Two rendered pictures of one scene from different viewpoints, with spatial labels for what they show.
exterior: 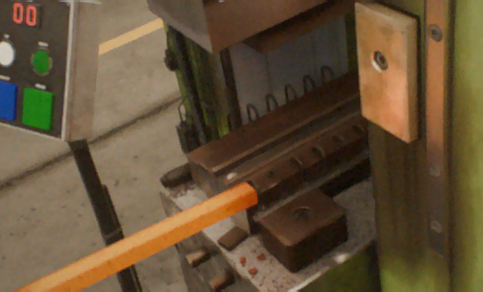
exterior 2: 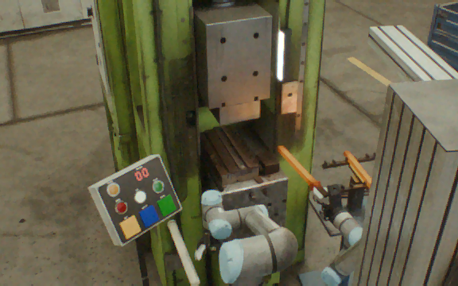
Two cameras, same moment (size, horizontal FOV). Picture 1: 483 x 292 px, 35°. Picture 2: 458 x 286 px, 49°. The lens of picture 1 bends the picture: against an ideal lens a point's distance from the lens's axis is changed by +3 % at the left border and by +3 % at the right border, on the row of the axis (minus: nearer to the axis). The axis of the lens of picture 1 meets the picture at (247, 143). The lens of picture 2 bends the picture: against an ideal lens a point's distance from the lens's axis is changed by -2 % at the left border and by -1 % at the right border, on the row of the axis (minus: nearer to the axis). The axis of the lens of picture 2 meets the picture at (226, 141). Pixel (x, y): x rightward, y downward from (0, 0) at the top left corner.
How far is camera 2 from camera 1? 2.36 m
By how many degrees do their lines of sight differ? 66
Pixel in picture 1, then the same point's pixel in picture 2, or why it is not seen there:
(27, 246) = not seen: outside the picture
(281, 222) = (269, 161)
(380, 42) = (291, 90)
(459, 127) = (304, 100)
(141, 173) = not seen: outside the picture
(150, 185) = not seen: outside the picture
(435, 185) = (298, 119)
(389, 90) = (292, 100)
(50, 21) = (153, 168)
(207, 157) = (229, 169)
